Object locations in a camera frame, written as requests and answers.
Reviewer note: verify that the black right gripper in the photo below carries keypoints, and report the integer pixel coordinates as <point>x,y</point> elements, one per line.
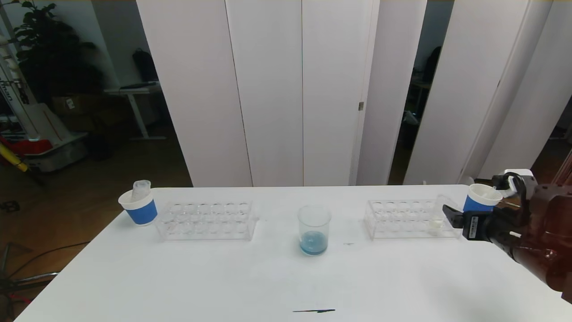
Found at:
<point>473,225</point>

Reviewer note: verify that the pale yellow pigment test tube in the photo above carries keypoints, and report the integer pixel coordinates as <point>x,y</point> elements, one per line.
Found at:
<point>435,223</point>

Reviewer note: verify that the orange red pigment test tube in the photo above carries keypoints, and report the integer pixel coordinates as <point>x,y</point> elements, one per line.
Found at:
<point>143,184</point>

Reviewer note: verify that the blue pigment test tube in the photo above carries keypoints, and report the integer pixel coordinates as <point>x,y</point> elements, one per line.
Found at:
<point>136,196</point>

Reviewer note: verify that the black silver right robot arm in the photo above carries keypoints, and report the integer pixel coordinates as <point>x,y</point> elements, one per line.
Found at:
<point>545,241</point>

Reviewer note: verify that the clear acrylic tube rack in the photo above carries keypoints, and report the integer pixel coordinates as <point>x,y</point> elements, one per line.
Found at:
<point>210,223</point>
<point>402,223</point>

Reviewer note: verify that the clear plastic beaker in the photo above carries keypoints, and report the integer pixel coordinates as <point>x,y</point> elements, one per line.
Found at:
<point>313,246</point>

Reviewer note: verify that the yellow tube object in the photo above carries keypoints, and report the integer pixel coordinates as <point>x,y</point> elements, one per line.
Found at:
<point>11,160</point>

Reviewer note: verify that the blue white paper cup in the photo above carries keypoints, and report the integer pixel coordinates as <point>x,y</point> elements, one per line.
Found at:
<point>142,213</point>
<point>476,205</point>

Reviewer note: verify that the dark bin with white bag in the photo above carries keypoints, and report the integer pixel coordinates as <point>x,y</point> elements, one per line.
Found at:
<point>409,134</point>

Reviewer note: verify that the black backpack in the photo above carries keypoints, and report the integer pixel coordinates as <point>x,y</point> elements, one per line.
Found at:
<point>145,67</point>

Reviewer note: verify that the white standing desk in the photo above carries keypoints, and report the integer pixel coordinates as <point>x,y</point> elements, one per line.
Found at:
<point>134,90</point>

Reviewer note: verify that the brown cardboard box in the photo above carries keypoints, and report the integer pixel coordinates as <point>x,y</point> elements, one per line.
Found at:
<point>80,104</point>

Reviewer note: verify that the white machine with base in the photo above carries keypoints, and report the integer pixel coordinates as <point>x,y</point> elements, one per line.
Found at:
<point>49,129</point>

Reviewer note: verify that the red flat object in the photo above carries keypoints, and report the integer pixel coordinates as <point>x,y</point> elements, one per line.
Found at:
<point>33,146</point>

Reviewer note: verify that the metal tripod legs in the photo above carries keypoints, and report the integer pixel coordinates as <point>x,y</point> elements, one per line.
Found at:
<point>27,279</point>

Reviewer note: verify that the dark green potted plant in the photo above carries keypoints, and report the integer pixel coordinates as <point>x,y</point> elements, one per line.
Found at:
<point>49,49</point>

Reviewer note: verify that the small black floor device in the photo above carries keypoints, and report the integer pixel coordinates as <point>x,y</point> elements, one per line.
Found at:
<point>11,206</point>

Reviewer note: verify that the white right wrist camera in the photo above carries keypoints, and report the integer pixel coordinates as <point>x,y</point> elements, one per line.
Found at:
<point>518,173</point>

